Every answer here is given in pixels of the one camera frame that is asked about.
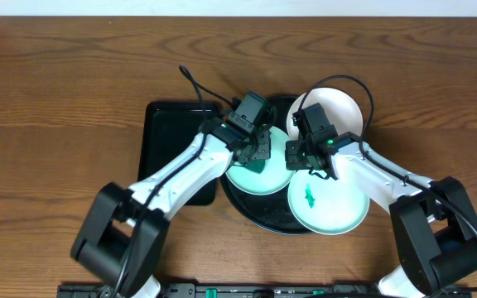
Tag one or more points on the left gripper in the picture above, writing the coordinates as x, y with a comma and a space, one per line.
257, 146

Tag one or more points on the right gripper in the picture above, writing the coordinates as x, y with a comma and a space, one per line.
292, 162

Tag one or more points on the green sponge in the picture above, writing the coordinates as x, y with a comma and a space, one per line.
256, 166

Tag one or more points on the light green plate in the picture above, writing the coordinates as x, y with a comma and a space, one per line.
326, 207
275, 175

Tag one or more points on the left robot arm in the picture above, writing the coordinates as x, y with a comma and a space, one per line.
121, 238

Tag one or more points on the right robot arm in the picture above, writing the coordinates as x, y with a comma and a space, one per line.
434, 221

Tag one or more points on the black round tray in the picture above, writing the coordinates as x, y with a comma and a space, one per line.
271, 212

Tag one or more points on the black rectangular tray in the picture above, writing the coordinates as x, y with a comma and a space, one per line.
169, 128

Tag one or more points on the white plate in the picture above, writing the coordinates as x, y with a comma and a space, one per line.
341, 110

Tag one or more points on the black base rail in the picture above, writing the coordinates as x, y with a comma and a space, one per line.
188, 290

